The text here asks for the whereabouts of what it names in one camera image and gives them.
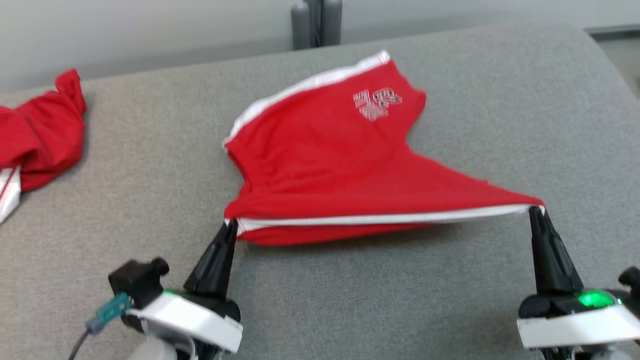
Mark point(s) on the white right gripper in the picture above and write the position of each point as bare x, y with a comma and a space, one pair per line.
575, 327

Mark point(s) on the red shorts with white stripes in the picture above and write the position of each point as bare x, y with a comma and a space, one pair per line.
325, 165

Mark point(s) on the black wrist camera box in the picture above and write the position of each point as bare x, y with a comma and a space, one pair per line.
631, 280
137, 280

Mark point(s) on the red T-shirt with white sleeves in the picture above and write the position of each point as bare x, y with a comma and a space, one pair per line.
45, 130

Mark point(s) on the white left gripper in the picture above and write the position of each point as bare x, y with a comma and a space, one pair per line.
190, 320

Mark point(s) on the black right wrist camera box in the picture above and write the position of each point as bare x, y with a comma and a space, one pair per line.
631, 280

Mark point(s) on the grey cylinder bumper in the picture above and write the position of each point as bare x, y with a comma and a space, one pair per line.
300, 25
332, 22

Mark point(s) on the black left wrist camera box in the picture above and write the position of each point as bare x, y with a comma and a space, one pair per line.
137, 280

